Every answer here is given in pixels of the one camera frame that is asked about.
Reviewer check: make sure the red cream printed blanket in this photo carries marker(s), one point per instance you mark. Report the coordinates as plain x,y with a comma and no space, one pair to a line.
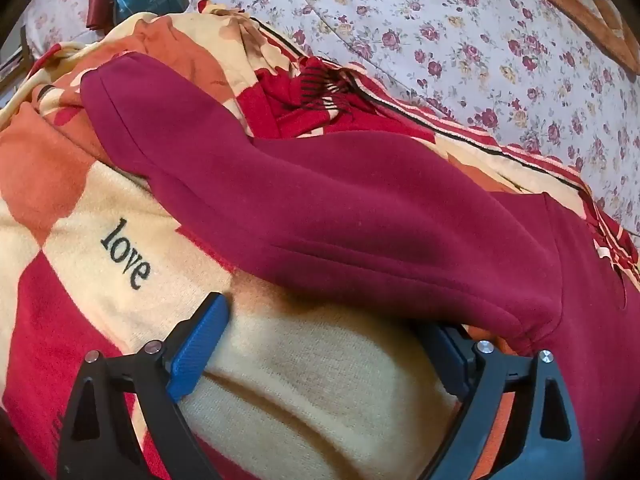
280,385

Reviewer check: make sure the pale floral cloth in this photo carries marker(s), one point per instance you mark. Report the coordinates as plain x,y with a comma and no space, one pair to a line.
60,0

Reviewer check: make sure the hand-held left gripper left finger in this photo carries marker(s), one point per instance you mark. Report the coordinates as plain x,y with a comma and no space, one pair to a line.
200,345

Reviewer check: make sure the floral quilt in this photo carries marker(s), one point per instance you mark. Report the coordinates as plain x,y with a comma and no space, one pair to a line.
425,25

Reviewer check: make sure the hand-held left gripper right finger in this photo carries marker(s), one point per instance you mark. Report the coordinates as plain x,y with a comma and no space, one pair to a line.
450,357

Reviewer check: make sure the maroon fleece garment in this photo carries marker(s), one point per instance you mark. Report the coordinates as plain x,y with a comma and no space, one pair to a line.
325,200

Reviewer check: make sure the red black striped cloth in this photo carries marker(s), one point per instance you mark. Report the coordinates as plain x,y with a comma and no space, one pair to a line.
300,100

